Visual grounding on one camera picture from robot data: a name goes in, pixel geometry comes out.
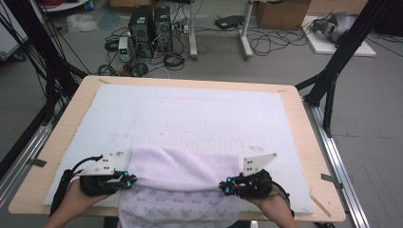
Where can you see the white power supply box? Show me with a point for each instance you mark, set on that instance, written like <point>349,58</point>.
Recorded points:
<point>123,49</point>

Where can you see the person's right hand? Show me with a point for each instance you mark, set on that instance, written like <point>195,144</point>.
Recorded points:
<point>269,202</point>

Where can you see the brown cardboard box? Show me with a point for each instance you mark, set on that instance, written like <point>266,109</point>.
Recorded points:
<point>282,14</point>

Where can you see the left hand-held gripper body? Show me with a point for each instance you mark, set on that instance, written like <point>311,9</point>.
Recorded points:
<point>98,185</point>

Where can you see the black tape piece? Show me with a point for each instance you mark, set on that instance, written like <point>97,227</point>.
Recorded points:
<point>332,180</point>
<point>37,162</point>

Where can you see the lilac printed towel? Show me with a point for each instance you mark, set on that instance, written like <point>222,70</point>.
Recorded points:
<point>180,171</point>

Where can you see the person's left hand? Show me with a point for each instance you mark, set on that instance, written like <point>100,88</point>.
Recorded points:
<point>76,199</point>

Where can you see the aluminium rail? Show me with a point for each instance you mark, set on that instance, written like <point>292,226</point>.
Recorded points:
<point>335,164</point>
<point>25,155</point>

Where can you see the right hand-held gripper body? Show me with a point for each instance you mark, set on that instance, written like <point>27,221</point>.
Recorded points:
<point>253,186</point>

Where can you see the white foam mat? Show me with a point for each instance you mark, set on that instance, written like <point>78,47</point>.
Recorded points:
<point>190,107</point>

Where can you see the grey headset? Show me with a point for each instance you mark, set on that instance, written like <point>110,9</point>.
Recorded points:
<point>337,25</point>

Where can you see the white desk leg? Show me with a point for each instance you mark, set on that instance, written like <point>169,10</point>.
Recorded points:
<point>245,34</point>
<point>192,31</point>

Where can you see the flat black device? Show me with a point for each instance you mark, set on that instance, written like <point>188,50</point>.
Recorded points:
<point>228,21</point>

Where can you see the white floor board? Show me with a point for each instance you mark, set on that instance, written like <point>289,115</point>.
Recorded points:
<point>320,46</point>

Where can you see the slim black computer tower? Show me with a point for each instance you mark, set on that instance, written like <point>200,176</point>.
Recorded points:
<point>163,28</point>

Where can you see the clear plastic bag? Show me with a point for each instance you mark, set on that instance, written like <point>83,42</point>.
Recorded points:
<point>80,22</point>

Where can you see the large black computer tower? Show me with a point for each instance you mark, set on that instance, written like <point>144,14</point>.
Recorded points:
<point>141,30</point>

